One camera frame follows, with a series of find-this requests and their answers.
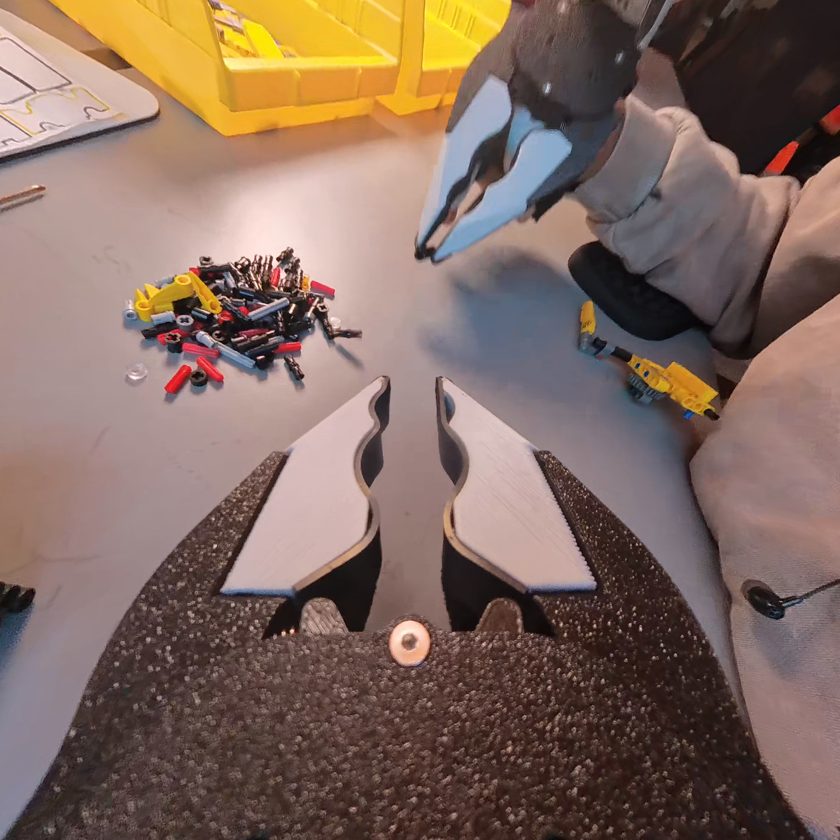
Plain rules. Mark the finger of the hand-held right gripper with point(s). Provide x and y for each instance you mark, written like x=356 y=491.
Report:
x=518 y=177
x=472 y=131

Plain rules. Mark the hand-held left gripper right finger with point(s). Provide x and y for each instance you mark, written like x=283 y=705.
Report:
x=518 y=518

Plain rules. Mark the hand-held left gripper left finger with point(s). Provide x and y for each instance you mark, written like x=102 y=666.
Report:
x=308 y=512

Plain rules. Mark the small yellow connector piece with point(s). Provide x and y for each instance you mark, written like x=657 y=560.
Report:
x=586 y=316

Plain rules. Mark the yellow storage bin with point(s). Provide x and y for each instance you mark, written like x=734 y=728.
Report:
x=295 y=92
x=446 y=72

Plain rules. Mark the small grey connector assembly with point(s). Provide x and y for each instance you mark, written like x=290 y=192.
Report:
x=592 y=346

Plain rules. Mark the pile of small building pieces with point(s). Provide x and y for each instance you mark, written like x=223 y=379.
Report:
x=249 y=315

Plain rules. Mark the yellow beam assembly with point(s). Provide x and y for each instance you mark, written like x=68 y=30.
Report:
x=676 y=384

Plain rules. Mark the person's right forearm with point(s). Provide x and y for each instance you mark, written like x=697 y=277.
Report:
x=689 y=216

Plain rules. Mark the black wrist rest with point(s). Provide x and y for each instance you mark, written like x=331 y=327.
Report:
x=630 y=295

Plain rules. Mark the black office chair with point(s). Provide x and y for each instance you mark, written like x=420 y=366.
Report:
x=754 y=65

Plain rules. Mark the orange traffic cone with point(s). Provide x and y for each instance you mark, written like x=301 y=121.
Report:
x=787 y=148

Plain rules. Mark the heap of yellow building pieces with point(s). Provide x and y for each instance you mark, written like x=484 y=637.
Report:
x=249 y=33

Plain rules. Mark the person's beige sweatshirt torso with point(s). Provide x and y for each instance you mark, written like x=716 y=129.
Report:
x=774 y=492

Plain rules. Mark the yellow and black robot model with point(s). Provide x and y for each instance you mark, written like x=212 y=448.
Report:
x=16 y=597

